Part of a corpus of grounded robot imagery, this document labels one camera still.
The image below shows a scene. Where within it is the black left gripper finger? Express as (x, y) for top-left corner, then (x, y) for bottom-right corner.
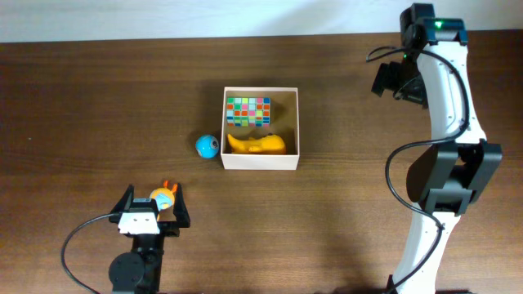
(173, 183), (190, 228)
(109, 185), (135, 223)

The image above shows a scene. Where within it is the small orange egg toy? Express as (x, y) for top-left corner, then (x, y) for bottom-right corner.
(150, 180), (178, 211)

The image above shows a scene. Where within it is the blue ball with eyes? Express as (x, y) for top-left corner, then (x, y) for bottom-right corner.
(195, 135), (220, 159)

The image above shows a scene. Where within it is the pink cardboard box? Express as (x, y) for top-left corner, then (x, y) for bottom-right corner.
(220, 87), (300, 170)

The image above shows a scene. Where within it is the orange rubber duck toy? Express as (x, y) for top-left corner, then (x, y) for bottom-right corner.
(227, 134), (287, 155)

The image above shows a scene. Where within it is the colourful puzzle cube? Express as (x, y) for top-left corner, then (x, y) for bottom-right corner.
(248, 97), (271, 127)
(226, 97), (250, 127)

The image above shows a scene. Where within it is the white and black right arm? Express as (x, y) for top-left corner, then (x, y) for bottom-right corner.
(366, 3), (503, 293)

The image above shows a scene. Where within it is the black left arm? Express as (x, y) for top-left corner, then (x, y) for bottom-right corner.
(109, 181), (190, 294)

